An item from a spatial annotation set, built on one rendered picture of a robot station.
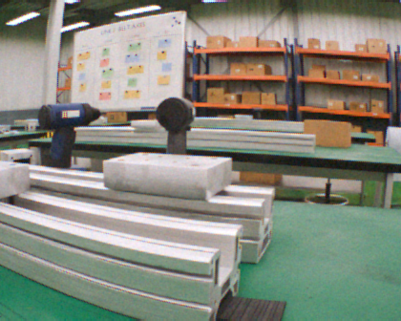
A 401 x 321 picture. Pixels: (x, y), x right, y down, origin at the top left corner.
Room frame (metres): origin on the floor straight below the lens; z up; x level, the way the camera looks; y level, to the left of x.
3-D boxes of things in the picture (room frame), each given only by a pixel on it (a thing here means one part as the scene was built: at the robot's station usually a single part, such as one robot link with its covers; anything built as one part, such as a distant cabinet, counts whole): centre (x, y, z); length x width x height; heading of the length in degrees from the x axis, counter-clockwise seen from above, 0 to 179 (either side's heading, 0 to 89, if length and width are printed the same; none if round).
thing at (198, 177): (0.55, 0.05, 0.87); 0.16 x 0.11 x 0.07; 69
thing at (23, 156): (0.91, 0.54, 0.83); 0.11 x 0.10 x 0.10; 138
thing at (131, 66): (3.78, 0.82, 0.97); 1.50 x 0.50 x 1.95; 65
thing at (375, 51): (9.24, -3.92, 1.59); 2.83 x 0.98 x 3.17; 65
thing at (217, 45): (10.53, -1.21, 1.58); 2.83 x 0.98 x 3.15; 65
